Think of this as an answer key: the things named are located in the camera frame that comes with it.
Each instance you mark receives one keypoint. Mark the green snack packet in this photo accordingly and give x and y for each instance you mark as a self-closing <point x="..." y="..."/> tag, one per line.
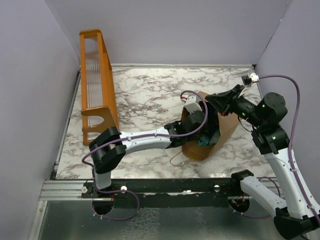
<point x="209" y="139"/>

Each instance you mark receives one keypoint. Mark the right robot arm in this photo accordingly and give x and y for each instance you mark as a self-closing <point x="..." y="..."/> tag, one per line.
<point x="297" y="213"/>

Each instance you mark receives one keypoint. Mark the brown paper bag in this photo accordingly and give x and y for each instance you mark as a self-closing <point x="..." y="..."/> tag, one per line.
<point x="215" y="122"/>

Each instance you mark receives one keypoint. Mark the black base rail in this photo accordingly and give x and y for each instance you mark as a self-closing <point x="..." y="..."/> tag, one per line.
<point x="168" y="193"/>

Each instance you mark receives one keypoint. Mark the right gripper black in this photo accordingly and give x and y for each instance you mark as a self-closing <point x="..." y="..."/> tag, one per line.
<point x="222" y="101"/>

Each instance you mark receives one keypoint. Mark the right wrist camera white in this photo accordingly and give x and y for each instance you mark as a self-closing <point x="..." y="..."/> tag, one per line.
<point x="249" y="78"/>

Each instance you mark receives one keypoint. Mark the orange wooden rack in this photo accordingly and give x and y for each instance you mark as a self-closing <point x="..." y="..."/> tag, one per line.
<point x="98" y="98"/>

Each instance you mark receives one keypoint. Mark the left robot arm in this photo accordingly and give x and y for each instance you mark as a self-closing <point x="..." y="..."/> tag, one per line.
<point x="199" y="124"/>

